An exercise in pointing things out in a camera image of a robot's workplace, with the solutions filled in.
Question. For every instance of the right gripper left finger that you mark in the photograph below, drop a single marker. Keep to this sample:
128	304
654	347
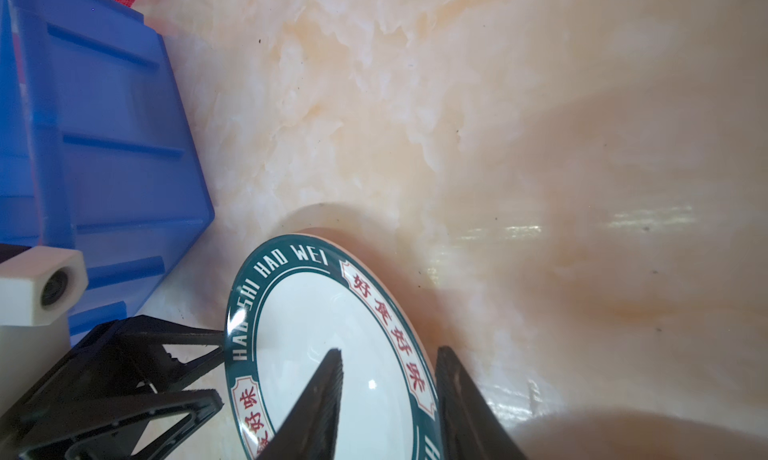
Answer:
310	430

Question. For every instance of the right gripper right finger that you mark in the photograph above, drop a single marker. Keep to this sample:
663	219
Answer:
469	428

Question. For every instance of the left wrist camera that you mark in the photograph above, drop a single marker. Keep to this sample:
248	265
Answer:
39	285

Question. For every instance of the blue plastic bin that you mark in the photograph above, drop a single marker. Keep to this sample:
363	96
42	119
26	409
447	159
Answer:
96	151

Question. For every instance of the green rim plate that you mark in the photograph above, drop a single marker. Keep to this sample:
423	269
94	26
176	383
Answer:
298	296

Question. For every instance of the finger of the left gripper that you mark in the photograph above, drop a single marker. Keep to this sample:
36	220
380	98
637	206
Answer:
145	426
140	343

